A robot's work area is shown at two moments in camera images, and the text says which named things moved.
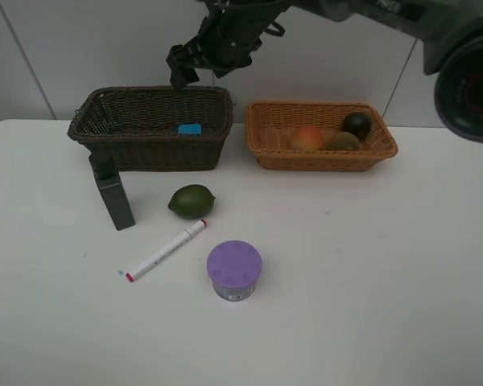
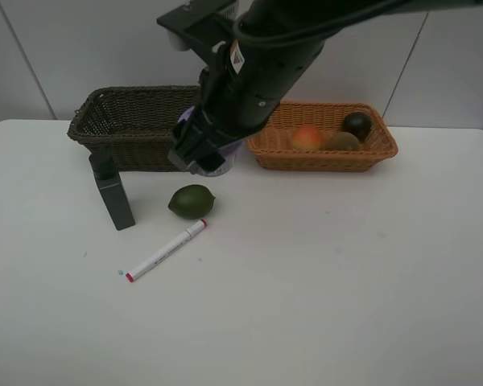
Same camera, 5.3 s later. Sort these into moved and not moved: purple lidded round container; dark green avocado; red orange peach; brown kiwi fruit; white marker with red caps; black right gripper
Moved: black right gripper; purple lidded round container
Not moved: red orange peach; brown kiwi fruit; white marker with red caps; dark green avocado
